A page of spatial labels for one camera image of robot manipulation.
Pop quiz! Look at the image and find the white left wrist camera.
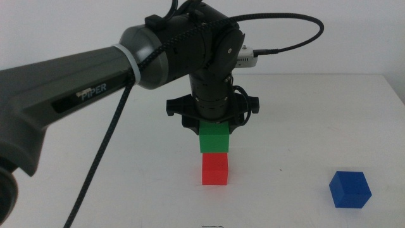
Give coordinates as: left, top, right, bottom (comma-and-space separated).
235, 44, 259, 68

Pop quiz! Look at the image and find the black braided cable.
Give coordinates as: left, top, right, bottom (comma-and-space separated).
63, 12, 325, 228

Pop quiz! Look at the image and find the red cube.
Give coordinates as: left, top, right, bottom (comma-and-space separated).
201, 153, 229, 186

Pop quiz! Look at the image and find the blue cube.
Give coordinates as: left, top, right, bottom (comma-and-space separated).
328, 171, 373, 209

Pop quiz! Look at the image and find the white cable tie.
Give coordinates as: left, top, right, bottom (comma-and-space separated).
113, 43, 142, 86

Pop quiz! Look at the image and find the thin black gripper wire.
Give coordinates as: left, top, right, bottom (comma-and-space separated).
230, 84, 253, 126

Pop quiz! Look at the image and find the green cube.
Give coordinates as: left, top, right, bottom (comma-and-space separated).
199, 122, 230, 154

